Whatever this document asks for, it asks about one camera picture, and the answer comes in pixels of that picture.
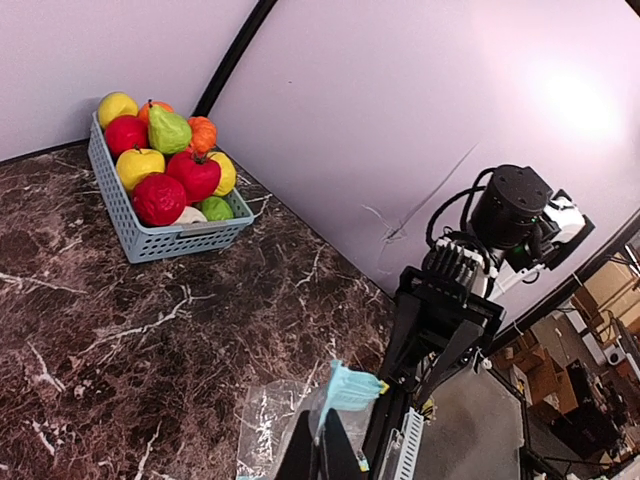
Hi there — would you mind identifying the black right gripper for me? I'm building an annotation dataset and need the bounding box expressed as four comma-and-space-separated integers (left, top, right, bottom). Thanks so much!
379, 234, 505, 405

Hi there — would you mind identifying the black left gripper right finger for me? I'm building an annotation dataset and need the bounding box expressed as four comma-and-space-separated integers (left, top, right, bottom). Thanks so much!
320, 409, 367, 480

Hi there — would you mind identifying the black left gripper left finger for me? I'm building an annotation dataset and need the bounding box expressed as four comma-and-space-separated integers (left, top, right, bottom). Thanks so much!
272, 412, 319, 480

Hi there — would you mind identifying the clear zip bag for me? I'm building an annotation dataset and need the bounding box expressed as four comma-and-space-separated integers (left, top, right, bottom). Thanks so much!
236, 360, 389, 479

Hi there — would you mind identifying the red tomato with stem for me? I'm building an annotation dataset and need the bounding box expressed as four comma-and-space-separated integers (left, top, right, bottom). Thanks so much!
166, 151, 221, 205

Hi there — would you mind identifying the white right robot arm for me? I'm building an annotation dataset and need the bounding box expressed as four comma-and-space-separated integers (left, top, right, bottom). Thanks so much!
380, 164, 595, 410

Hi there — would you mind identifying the light blue plastic basket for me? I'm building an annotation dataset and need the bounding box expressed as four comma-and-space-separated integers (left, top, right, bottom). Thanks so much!
88, 113, 255, 264

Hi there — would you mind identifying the green lime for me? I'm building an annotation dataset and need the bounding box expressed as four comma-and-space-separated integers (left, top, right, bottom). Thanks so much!
199, 196, 235, 222

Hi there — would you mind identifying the white garlic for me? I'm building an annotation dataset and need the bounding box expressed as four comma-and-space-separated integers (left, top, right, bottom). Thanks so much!
173, 206, 208, 225

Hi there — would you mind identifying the red wrinkled fruit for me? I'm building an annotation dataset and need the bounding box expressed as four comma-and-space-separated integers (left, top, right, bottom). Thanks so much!
132, 173, 187, 227

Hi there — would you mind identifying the orange pumpkin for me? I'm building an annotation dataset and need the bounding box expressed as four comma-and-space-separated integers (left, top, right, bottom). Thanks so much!
188, 116, 217, 154

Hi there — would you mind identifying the green pear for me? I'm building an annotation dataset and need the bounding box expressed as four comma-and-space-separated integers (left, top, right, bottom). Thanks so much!
147, 100, 192, 155

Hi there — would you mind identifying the yellow apple front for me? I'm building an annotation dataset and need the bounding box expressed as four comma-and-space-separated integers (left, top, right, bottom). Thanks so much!
115, 148, 165, 192

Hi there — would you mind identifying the orange fruit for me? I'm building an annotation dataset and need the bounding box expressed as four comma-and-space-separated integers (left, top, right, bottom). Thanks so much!
137, 100, 175, 125

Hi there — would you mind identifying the red apple back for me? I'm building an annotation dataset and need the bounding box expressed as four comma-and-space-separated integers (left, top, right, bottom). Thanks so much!
104, 115, 149, 159

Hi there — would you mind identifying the yellow fruit back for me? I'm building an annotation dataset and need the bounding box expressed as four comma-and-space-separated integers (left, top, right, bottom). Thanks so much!
97, 91, 139, 130

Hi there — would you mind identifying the black front table rail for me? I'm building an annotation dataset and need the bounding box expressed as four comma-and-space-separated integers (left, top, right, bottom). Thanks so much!
363, 384, 411, 479

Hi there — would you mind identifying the white slotted cable duct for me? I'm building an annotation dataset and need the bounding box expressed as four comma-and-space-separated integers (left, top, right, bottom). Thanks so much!
381, 407, 424, 480

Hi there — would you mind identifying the black right frame post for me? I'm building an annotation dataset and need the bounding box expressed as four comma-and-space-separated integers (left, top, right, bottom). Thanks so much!
192, 0, 278, 117

